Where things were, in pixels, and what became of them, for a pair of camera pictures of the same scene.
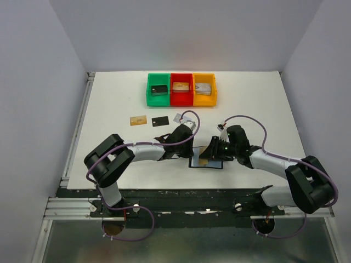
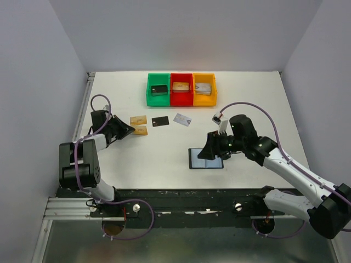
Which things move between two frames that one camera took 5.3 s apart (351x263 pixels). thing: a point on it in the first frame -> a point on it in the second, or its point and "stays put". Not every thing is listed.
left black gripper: [190, 153] -> [125, 129]
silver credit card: [177, 117] stays put
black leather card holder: [196, 161] stays put
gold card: [202, 161] -> [140, 130]
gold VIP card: [138, 120] stays put
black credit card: [160, 121] stays put
